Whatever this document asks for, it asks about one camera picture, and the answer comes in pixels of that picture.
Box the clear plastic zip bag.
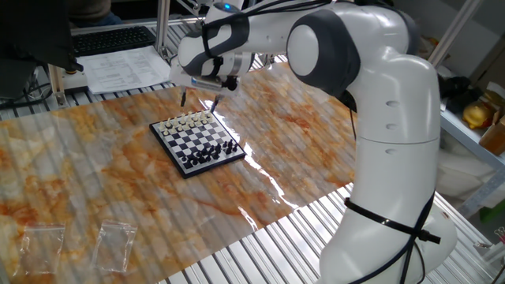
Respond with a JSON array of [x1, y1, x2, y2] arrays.
[[90, 219, 139, 274], [13, 222, 67, 277]]

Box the black strap with clasp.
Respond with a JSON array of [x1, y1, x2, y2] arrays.
[[343, 196, 442, 245]]

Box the black white magnetic chessboard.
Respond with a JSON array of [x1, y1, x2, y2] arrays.
[[148, 110, 247, 180]]

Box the printed paper sheet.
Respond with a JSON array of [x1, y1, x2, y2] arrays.
[[77, 45, 173, 95]]

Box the green plastic object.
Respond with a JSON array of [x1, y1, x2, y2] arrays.
[[479, 199, 505, 224]]

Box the plastic covered cardboard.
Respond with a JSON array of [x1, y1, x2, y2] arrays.
[[417, 34, 440, 60]]

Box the yellow toy figure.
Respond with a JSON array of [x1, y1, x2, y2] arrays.
[[462, 100, 492, 130]]

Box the silver blue-capped sensor bar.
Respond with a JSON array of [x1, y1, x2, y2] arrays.
[[190, 76, 224, 92]]

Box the black wrist strap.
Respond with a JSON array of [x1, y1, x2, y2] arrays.
[[200, 21, 224, 78]]

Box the black computer keyboard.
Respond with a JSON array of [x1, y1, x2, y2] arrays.
[[72, 25, 157, 58]]

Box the person in brown jacket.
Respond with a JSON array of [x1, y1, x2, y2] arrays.
[[69, 0, 125, 28]]

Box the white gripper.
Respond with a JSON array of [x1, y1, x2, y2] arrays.
[[169, 58, 241, 114]]

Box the black cloth bundle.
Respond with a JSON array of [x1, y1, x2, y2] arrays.
[[437, 74, 482, 114]]

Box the orange marble pattern mat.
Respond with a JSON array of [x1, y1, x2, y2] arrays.
[[0, 62, 356, 284]]

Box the short aluminium extrusion post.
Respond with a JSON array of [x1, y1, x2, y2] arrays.
[[47, 62, 70, 110]]

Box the white plastic bag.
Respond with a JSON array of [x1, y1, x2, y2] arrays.
[[435, 133, 498, 198]]

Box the brown cardboard box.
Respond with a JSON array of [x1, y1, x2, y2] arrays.
[[478, 110, 505, 157]]

